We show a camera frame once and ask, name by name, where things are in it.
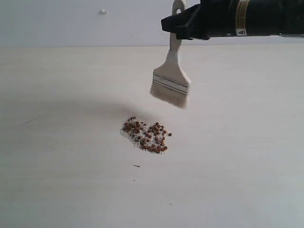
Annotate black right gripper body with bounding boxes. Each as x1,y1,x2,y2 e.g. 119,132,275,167
200,0,238,39

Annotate white paint brush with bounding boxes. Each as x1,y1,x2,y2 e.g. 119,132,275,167
149,0,192,109

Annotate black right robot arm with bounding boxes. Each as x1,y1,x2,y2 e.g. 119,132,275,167
161,0,304,40

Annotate pile of brown beans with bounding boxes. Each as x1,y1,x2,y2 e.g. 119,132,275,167
120,116,172,154

